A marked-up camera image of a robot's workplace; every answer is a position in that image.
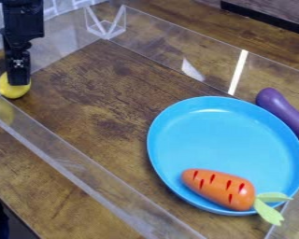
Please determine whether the clear acrylic left wall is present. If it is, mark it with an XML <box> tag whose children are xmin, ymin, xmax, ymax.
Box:
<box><xmin>0</xmin><ymin>15</ymin><xmax>92</xmax><ymax>76</ymax></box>

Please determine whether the white patterned curtain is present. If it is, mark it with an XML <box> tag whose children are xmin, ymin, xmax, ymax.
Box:
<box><xmin>0</xmin><ymin>0</ymin><xmax>105</xmax><ymax>49</ymax></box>

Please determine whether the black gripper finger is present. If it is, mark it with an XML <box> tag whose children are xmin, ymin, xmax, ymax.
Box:
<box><xmin>6</xmin><ymin>50</ymin><xmax>30</xmax><ymax>86</ymax></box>

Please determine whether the clear acrylic wall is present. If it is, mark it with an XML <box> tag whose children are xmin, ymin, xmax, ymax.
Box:
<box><xmin>84</xmin><ymin>3</ymin><xmax>299</xmax><ymax>108</ymax></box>
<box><xmin>0</xmin><ymin>95</ymin><xmax>205</xmax><ymax>239</ymax></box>
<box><xmin>0</xmin><ymin>15</ymin><xmax>92</xmax><ymax>76</ymax></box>

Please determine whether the clear acrylic front wall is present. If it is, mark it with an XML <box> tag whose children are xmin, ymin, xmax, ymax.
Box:
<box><xmin>0</xmin><ymin>95</ymin><xmax>205</xmax><ymax>239</ymax></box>

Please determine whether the blue plastic tray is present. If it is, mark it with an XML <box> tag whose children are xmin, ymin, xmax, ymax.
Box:
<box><xmin>147</xmin><ymin>96</ymin><xmax>299</xmax><ymax>216</ymax></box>

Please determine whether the yellow toy lemon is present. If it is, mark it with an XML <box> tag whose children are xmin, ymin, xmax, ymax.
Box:
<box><xmin>0</xmin><ymin>73</ymin><xmax>30</xmax><ymax>99</ymax></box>

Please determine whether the purple toy eggplant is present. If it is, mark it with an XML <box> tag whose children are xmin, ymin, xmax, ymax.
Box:
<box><xmin>255</xmin><ymin>88</ymin><xmax>299</xmax><ymax>138</ymax></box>

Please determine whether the dark wooden furniture piece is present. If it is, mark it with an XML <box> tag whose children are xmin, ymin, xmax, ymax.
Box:
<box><xmin>220</xmin><ymin>0</ymin><xmax>299</xmax><ymax>34</ymax></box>

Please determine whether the clear acrylic back wall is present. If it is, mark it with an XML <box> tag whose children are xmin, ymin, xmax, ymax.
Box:
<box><xmin>84</xmin><ymin>3</ymin><xmax>299</xmax><ymax>108</ymax></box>

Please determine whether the orange toy carrot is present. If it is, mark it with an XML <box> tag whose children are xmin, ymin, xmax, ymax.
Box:
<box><xmin>180</xmin><ymin>168</ymin><xmax>291</xmax><ymax>226</ymax></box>

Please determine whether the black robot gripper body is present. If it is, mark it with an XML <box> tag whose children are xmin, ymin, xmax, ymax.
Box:
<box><xmin>0</xmin><ymin>0</ymin><xmax>45</xmax><ymax>51</ymax></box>

